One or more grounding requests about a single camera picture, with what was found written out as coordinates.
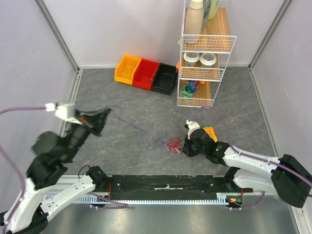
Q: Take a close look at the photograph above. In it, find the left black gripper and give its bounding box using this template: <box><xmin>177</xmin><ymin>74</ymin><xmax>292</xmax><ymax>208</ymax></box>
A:
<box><xmin>62</xmin><ymin>107</ymin><xmax>113</xmax><ymax>162</ymax></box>

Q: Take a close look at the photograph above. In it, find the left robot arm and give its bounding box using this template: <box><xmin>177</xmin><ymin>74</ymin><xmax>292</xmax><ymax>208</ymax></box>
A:
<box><xmin>0</xmin><ymin>108</ymin><xmax>111</xmax><ymax>234</ymax></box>

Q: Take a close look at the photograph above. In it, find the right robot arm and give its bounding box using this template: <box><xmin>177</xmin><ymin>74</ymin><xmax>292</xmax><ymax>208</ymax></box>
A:
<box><xmin>182</xmin><ymin>127</ymin><xmax>312</xmax><ymax>208</ymax></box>

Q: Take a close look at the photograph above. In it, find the orange green sponge pack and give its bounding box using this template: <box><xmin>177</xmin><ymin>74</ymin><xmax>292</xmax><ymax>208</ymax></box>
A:
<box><xmin>203</xmin><ymin>127</ymin><xmax>218</xmax><ymax>142</ymax></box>

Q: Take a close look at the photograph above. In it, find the yellow storage bin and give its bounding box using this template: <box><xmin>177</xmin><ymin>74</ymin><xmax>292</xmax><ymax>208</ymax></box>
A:
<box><xmin>115</xmin><ymin>55</ymin><xmax>141</xmax><ymax>85</ymax></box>

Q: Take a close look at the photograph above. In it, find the blue red packet on shelf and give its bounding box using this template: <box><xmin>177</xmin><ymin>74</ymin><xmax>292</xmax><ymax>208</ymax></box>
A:
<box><xmin>189</xmin><ymin>80</ymin><xmax>205</xmax><ymax>89</ymax></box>

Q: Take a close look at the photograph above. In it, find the red storage bin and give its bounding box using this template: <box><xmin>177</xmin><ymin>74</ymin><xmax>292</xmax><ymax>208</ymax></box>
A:
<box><xmin>132</xmin><ymin>59</ymin><xmax>160</xmax><ymax>90</ymax></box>

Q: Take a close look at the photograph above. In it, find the black storage bin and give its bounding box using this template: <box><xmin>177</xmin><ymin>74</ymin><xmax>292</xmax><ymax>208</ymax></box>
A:
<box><xmin>152</xmin><ymin>63</ymin><xmax>178</xmax><ymax>95</ymax></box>

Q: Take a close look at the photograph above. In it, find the left paper cup with lid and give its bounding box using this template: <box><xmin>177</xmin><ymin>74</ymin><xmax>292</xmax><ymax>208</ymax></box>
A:
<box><xmin>183</xmin><ymin>52</ymin><xmax>200</xmax><ymax>67</ymax></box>

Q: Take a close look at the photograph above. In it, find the beige bottle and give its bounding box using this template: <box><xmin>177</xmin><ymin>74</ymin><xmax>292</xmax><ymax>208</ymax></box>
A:
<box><xmin>183</xmin><ymin>0</ymin><xmax>204</xmax><ymax>45</ymax></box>

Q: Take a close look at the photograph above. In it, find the grey-green bottle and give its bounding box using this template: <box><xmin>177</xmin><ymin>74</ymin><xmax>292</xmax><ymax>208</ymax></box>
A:
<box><xmin>201</xmin><ymin>0</ymin><xmax>212</xmax><ymax>29</ymax></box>

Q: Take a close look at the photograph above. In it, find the light green bottle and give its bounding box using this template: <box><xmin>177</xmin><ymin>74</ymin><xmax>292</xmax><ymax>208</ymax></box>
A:
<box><xmin>208</xmin><ymin>0</ymin><xmax>219</xmax><ymax>20</ymax></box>

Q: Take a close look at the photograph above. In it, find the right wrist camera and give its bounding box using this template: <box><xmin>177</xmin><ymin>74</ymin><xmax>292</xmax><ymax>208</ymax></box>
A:
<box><xmin>184</xmin><ymin>120</ymin><xmax>200</xmax><ymax>139</ymax></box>

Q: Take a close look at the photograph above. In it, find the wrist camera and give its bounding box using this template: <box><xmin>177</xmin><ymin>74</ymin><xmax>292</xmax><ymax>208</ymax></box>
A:
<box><xmin>184</xmin><ymin>120</ymin><xmax>200</xmax><ymax>139</ymax></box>
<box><xmin>54</xmin><ymin>101</ymin><xmax>77</xmax><ymax>123</ymax></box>

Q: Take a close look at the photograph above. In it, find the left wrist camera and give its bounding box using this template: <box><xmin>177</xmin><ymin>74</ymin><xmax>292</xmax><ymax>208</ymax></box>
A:
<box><xmin>54</xmin><ymin>101</ymin><xmax>77</xmax><ymax>123</ymax></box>

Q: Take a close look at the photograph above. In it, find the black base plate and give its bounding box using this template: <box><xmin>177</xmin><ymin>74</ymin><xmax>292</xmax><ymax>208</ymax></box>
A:
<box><xmin>93</xmin><ymin>175</ymin><xmax>242</xmax><ymax>200</ymax></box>

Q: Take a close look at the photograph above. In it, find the slotted cable duct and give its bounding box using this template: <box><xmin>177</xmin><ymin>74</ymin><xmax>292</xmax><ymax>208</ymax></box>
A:
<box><xmin>72</xmin><ymin>194</ymin><xmax>243</xmax><ymax>205</ymax></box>

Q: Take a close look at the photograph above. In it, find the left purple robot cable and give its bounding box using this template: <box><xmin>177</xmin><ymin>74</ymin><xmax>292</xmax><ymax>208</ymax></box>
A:
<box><xmin>0</xmin><ymin>103</ymin><xmax>129</xmax><ymax>227</ymax></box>

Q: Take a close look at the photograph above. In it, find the white wire shelf rack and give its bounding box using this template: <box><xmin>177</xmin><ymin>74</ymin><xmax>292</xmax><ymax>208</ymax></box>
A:
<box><xmin>176</xmin><ymin>0</ymin><xmax>237</xmax><ymax>107</ymax></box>

